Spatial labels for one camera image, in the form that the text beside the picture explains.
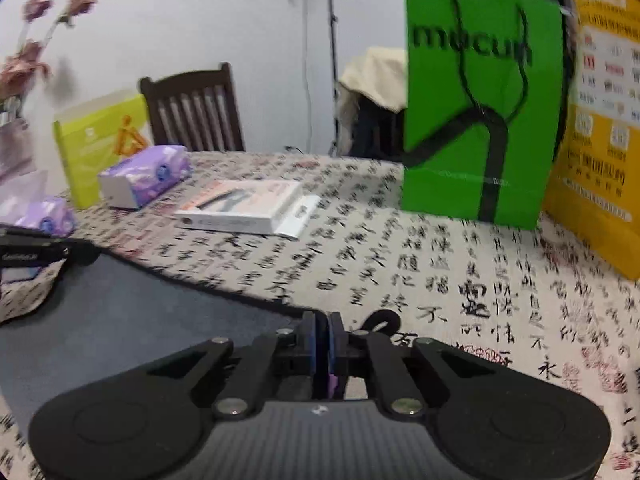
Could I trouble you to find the purple and grey towel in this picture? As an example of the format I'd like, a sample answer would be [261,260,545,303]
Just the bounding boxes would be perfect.
[1,255,299,431]

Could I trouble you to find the front tissue pack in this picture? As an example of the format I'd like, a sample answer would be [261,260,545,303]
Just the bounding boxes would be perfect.
[0,170,76,237]

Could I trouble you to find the tissue pack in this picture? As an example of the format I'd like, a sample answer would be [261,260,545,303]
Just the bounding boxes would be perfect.
[0,170,76,237]
[98,145,191,210]

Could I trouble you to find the pink textured vase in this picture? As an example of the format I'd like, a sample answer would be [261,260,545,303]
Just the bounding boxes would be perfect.
[0,110,36,183]

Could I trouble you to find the yellow-green carton box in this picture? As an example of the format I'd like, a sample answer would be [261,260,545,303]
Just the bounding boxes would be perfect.
[53,90,153,210]

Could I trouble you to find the rear tissue pack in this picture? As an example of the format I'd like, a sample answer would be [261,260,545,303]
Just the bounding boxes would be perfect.
[98,145,191,210]

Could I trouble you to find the dried pink roses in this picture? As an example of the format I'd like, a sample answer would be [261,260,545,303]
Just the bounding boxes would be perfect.
[1,0,98,116]

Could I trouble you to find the dark wooden slatted chair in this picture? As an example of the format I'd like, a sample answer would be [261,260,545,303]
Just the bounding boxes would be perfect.
[138,62,245,152]

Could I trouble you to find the yellow paper bag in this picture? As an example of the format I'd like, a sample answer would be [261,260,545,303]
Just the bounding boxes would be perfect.
[544,0,639,281]

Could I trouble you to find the flat white product box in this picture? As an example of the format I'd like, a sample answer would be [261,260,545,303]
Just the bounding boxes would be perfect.
[175,180,320,240]

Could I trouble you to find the studio light on stand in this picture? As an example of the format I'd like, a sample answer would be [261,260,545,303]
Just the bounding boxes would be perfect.
[273,0,346,157]

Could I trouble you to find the dark chair under cloth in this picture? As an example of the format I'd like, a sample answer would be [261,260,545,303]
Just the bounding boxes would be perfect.
[347,96,405,162]

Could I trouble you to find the green paper shopping bag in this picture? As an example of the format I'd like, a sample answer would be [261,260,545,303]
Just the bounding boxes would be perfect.
[401,0,564,230]

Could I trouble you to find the cream cloth on chair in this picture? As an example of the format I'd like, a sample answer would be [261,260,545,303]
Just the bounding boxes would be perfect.
[338,47,408,113]

